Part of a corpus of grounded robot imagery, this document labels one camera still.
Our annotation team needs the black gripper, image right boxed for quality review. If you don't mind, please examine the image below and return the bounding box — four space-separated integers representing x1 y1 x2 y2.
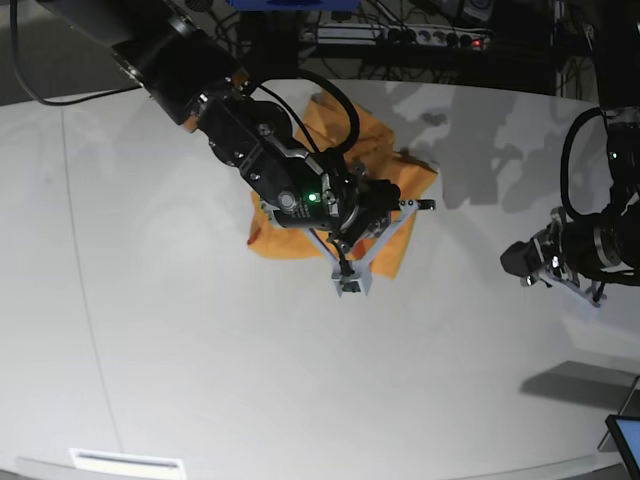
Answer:
500 209 600 280

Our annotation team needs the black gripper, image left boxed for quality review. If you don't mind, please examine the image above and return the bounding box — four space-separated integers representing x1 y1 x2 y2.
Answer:
329 179 401 245

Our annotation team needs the orange yellow T-shirt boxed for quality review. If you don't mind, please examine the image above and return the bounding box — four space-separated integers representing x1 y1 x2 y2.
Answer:
247 92 436 279

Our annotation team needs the black robot arm, image left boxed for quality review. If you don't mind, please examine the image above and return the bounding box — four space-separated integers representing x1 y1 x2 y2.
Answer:
42 1 400 246

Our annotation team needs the white power strip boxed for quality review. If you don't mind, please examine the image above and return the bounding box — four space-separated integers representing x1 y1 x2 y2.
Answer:
300 22 493 52

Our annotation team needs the grey tablet stand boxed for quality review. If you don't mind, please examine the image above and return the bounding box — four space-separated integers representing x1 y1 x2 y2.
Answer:
595 375 640 454

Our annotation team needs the tablet screen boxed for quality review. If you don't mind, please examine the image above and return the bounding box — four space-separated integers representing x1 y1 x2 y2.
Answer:
605 415 640 480

